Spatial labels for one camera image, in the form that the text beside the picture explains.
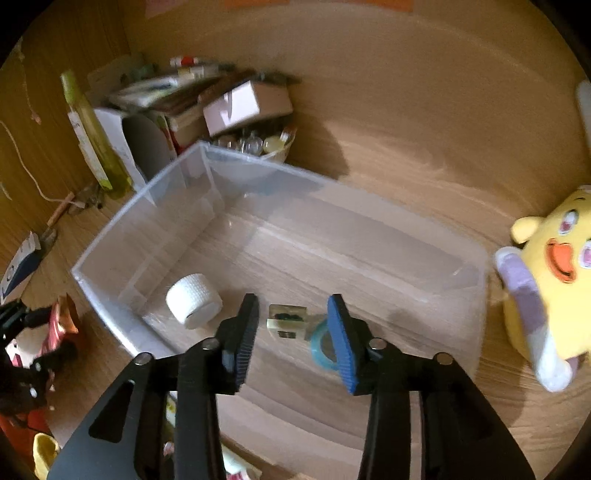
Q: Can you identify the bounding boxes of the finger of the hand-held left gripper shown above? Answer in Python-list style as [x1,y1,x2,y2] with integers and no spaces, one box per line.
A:
[0,299,51,340]
[28,342,78,376]

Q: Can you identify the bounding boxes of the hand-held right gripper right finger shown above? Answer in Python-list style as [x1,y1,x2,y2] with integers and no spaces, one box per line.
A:
[327,293,536,480]

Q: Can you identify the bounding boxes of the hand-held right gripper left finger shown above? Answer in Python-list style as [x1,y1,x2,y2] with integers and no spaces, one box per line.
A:
[46,293,260,480]

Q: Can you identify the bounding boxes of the teal tape roll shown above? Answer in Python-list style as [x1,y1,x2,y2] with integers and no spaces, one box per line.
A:
[309,316,345,370]

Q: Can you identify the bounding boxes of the red snack box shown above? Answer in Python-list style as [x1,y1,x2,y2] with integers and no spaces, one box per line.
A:
[9,294,79,370]

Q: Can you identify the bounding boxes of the clear plastic storage bin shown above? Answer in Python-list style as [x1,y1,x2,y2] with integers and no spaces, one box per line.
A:
[71,141,490,416]

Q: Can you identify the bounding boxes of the blue white carton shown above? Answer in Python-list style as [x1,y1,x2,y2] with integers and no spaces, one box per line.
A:
[0,231,44,305]

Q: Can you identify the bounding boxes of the small cream box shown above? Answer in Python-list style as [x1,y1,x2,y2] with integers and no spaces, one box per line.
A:
[267,303,308,341]

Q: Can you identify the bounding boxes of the white tape roll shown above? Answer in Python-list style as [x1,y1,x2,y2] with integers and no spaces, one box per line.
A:
[165,273,223,329]

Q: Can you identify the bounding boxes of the yellow plastic item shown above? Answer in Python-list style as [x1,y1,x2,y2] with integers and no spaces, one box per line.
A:
[32,433,62,480]

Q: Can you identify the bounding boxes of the wooden stick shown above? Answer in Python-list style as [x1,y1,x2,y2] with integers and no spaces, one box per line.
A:
[46,193,75,228]

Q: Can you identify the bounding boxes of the white pink packet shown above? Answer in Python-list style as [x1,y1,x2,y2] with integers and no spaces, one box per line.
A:
[221,440,262,480]

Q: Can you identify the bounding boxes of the dark small metal clutter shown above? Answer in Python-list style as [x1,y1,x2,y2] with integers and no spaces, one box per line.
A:
[68,182,106,215]

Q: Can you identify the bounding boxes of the yellow-green bottle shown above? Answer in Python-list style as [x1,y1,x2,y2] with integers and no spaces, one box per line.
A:
[60,69,134,192]

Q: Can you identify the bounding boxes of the bowl of small trinkets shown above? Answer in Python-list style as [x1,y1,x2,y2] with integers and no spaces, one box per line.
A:
[210,127,296,164]

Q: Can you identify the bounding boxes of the white cardboard box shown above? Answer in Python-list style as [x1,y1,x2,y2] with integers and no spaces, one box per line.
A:
[95,108,174,183]

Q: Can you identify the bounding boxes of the yellow plush toy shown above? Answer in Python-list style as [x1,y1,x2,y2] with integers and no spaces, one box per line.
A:
[493,79,591,394]

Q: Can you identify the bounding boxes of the small brown cardboard box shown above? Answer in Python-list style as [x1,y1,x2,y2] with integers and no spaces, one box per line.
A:
[198,78,294,137]

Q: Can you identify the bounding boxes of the stack of books and papers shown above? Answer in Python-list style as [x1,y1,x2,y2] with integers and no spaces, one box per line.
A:
[108,65,259,139]

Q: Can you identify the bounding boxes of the red white tube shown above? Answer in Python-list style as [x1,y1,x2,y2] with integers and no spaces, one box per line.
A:
[170,55,222,70]

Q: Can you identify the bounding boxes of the orange paper note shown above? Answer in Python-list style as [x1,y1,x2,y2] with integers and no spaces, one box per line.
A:
[225,0,413,13]

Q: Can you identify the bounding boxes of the pink paper note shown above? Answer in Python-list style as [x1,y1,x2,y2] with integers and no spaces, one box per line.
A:
[145,0,186,19]

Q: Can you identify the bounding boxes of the white cord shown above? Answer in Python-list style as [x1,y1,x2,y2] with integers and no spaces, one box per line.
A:
[0,120,70,204]

